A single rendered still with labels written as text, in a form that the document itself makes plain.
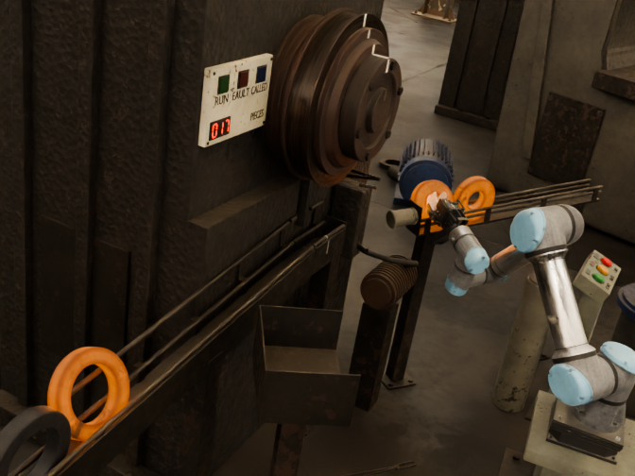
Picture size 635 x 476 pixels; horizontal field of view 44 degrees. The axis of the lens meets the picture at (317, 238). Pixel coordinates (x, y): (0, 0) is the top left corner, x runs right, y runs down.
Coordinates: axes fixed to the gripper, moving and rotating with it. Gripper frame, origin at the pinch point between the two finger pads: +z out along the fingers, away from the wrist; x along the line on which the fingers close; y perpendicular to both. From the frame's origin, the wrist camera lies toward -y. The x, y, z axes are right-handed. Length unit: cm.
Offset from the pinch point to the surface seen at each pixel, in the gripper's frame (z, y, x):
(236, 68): -24, 56, 86
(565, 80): 140, -25, -165
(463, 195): -2.6, 3.8, -10.2
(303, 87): -22, 52, 68
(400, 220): -7.7, -3.1, 13.9
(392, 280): -23.4, -15.0, 19.0
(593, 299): -45, -4, -42
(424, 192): 0.1, 2.6, 3.3
